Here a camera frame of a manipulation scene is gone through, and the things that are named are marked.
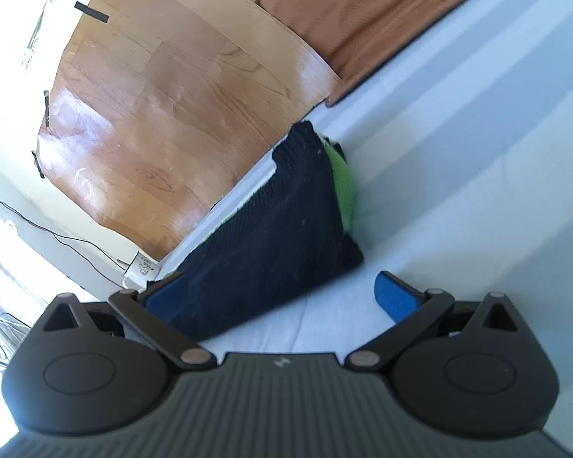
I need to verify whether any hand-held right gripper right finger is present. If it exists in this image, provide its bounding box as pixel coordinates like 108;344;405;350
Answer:
348;271;519;374

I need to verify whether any navy and green knit garment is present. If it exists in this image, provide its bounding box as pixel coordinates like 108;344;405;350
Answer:
146;121;365;339

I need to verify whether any light blue striped bedsheet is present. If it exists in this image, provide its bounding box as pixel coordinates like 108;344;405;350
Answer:
160;0;573;458

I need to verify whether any brown cushion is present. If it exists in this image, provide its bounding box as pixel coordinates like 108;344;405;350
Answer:
257;0;495;108

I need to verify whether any black cable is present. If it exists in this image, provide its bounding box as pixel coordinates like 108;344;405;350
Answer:
0;194;131;283

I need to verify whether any white printed card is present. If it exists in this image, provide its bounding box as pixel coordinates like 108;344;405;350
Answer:
123;250;161;288

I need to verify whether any wood-look floor sheet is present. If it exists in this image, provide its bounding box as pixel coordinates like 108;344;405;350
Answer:
33;0;343;264

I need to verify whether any grey cloth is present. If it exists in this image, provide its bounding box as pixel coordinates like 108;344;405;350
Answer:
0;312;30;369

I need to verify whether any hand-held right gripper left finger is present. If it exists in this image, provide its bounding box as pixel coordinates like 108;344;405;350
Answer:
42;272;217;374

